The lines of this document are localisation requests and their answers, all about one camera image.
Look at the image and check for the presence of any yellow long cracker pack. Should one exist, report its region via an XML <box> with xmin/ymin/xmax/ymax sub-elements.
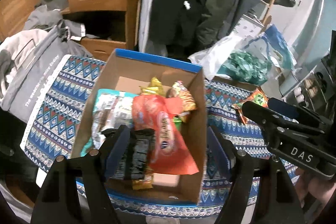
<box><xmin>132</xmin><ymin>167</ymin><xmax>154</xmax><ymax>190</ymax></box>

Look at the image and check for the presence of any teal white snack bag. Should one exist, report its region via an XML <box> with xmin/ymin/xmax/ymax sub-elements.
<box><xmin>80</xmin><ymin>89</ymin><xmax>136</xmax><ymax>156</ymax></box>

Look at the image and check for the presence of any orange green rice-cracker bag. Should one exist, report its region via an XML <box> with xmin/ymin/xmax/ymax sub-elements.
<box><xmin>231</xmin><ymin>87</ymin><xmax>270</xmax><ymax>125</ymax></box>

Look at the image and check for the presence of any red-orange snack bag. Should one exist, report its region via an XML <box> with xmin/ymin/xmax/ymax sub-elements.
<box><xmin>131</xmin><ymin>94</ymin><xmax>199</xmax><ymax>175</ymax></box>

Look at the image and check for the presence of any french-fry snack bag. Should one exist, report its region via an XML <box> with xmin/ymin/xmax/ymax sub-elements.
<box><xmin>166</xmin><ymin>81</ymin><xmax>197</xmax><ymax>123</ymax></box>

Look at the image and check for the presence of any gold foil snack bag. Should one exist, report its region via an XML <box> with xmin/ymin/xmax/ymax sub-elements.
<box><xmin>140</xmin><ymin>77</ymin><xmax>166</xmax><ymax>97</ymax></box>

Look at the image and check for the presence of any person's right hand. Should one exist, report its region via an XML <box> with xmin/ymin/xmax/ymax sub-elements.
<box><xmin>294</xmin><ymin>168</ymin><xmax>335</xmax><ymax>209</ymax></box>

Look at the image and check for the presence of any grey shoe rack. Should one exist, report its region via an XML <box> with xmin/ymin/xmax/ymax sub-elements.
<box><xmin>282</xmin><ymin>63</ymin><xmax>335</xmax><ymax>114</ymax></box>

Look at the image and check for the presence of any blue-rimmed cardboard box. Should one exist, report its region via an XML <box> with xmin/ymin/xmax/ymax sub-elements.
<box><xmin>71</xmin><ymin>49</ymin><xmax>207</xmax><ymax>205</ymax></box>

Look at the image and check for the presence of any teal crumpled fabric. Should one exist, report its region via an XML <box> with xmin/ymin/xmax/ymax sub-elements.
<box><xmin>217</xmin><ymin>51</ymin><xmax>272</xmax><ymax>86</ymax></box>

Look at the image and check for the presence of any blue plastic bag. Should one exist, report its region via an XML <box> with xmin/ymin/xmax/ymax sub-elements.
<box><xmin>251</xmin><ymin>24</ymin><xmax>296</xmax><ymax>71</ymax></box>

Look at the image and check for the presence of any white plastic bag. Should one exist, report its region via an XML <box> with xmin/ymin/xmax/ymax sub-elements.
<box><xmin>188</xmin><ymin>34</ymin><xmax>243</xmax><ymax>80</ymax></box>

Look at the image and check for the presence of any grey fabric laundry basket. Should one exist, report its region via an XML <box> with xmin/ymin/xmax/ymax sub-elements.
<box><xmin>0</xmin><ymin>25</ymin><xmax>69</xmax><ymax>123</ymax></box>

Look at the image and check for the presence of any grey clothes pile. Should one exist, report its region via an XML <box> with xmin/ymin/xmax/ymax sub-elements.
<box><xmin>23</xmin><ymin>0</ymin><xmax>93</xmax><ymax>57</ymax></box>

